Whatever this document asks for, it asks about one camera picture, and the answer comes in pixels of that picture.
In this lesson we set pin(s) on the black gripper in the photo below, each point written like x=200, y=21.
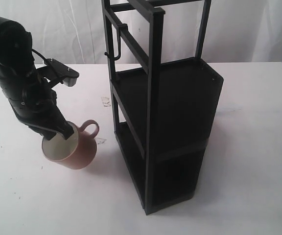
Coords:
x=34, y=103

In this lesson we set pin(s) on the pink ceramic mug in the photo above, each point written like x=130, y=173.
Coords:
x=76, y=152

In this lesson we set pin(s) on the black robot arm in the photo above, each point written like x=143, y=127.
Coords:
x=17, y=54

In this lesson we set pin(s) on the white curtain backdrop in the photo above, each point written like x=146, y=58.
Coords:
x=72, y=31

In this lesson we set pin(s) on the black metal shelf rack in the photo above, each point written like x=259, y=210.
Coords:
x=162, y=112

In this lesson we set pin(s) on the black metal hook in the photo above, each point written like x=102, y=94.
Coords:
x=119, y=29

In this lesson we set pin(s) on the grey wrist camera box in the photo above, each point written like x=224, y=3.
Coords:
x=56, y=72

